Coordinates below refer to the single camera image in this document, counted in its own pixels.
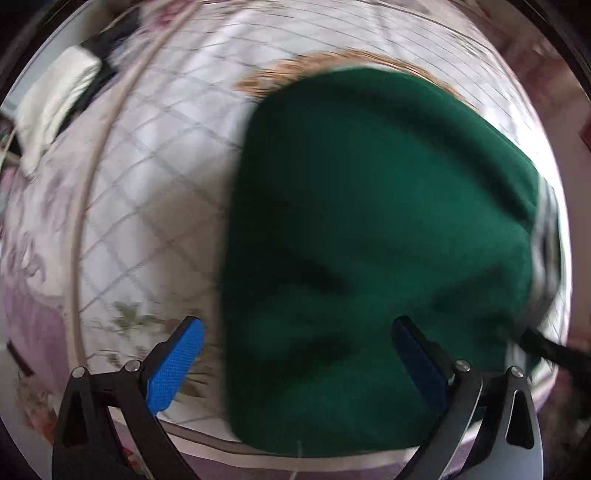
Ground green varsity jacket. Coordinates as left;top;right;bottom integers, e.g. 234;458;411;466
222;67;568;457

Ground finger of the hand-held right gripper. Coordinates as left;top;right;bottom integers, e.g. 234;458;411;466
517;325;591;370

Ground black garment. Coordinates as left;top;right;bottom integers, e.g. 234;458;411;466
81;9;144;112

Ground white quilted mat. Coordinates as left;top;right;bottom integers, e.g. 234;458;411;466
69;0;568;444

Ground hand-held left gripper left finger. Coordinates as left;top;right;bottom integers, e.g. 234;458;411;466
52;316;205;480

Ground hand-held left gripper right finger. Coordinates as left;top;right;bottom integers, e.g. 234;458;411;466
392;316;544;480

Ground purple floral blanket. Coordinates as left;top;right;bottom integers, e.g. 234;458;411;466
0;0;573;480

